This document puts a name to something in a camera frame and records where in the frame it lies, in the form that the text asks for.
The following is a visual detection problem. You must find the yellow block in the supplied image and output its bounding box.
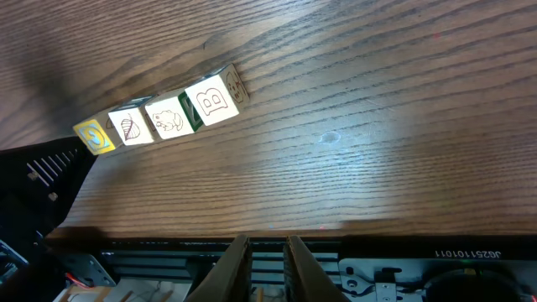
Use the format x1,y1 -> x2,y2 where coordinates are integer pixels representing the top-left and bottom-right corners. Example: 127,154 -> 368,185
73,110 -> 123,155

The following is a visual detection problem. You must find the white outline block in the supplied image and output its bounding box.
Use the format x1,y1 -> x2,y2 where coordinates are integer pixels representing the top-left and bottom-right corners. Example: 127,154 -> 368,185
185,64 -> 250,126

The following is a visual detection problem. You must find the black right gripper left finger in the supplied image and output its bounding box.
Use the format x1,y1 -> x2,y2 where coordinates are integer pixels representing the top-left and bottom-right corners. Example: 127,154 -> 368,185
185,235 -> 252,302

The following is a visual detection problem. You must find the white red-sided block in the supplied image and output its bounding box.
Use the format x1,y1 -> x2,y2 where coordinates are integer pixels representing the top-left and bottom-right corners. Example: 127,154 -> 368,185
145,88 -> 204,139

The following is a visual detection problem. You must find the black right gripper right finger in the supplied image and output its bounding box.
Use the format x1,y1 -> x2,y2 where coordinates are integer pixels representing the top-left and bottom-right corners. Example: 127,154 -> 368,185
284,236 -> 348,302

